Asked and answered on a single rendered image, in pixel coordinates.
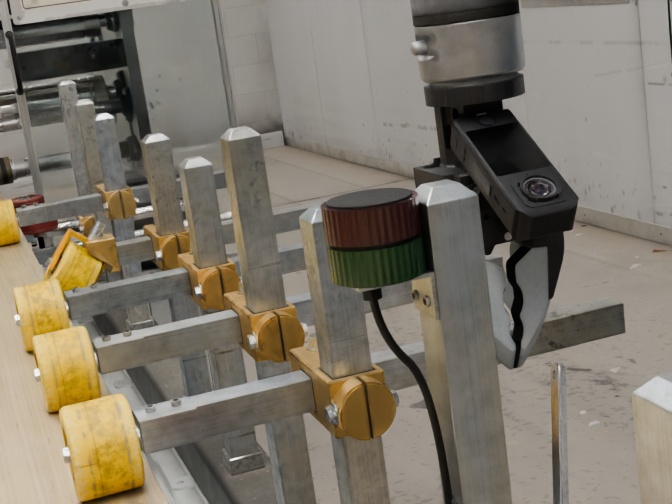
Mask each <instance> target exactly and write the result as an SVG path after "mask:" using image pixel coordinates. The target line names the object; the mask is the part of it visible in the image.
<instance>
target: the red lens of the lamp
mask: <svg viewBox="0 0 672 504"><path fill-rule="evenodd" d="M411 191H412V193H413V196H412V197H410V198H409V199H407V200H404V201H401V202H398V203H395V204H391V205H386V206H381V207H375V208H368V209H358V210H334V209H329V208H327V207H326V206H325V205H326V202H327V201H326V202H324V203H322V204H321V206H320V208H321V215H322V222H323V229H324V236H325V242H326V243H327V244H328V245H331V246H336V247H366V246H375V245H382V244H387V243H392V242H397V241H401V240H404V239H407V238H410V237H413V236H415V235H417V234H418V233H420V232H421V231H422V222H421V214H420V206H419V198H418V193H417V192H416V191H414V190H411Z"/></svg>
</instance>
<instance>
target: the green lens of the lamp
mask: <svg viewBox="0 0 672 504"><path fill-rule="evenodd" d="M326 250H327V257H328V265H329V272H330V279H331V282H332V283H333V284H335V285H338V286H342V287H350V288H366V287H378V286H385V285H391V284H396V283H400V282H404V281H407V280H411V279H413V278H416V277H418V276H420V275H422V274H423V273H425V272H426V270H427V263H426V255H425V247H424V239H423V232H422V231H421V232H420V235H419V236H418V237H417V238H416V239H414V240H412V241H410V242H407V243H404V244H401V245H397V246H393V247H388V248H383V249H377V250H368V251H339V250H334V249H332V248H330V246H329V245H328V244H326Z"/></svg>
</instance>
